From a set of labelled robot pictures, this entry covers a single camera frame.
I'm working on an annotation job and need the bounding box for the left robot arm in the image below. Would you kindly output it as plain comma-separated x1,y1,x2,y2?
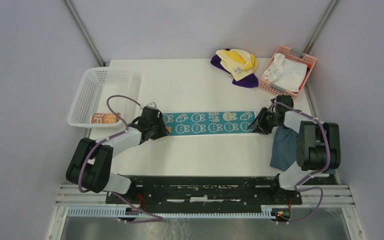
65,106,169,204

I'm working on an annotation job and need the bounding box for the white toothed cable rail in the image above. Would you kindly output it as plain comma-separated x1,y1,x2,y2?
67,206,275,220

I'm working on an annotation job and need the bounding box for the white plastic basket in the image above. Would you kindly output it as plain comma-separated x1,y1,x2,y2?
67,67,134,129

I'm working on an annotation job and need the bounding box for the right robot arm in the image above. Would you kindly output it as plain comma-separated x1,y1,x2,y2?
247,95,341,204

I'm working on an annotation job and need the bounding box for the purple cloth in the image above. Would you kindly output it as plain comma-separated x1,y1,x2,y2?
210,48,259,88

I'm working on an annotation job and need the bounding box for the cream rabbit text towel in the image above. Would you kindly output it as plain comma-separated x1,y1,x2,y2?
89,112,120,124

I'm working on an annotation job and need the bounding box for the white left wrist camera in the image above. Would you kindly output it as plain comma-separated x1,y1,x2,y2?
145,102,158,109

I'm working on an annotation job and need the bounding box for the white cloth in basket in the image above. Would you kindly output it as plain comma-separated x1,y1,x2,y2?
262,53,308,93

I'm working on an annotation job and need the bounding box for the yellow cloth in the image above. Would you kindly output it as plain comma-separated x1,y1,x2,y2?
215,49,258,82

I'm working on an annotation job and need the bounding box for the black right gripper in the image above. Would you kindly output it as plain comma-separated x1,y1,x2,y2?
248,106,281,136

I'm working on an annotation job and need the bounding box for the pink plastic basket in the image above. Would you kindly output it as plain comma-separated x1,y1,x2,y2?
258,45,317,99

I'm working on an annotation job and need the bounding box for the dark teal cloth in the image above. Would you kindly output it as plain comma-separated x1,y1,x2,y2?
269,126,298,171

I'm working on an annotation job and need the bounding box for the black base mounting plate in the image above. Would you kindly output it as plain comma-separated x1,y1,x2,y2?
105,175,303,215

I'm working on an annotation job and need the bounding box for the teal bunny pattern towel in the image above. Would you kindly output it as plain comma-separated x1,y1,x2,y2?
162,111,256,136

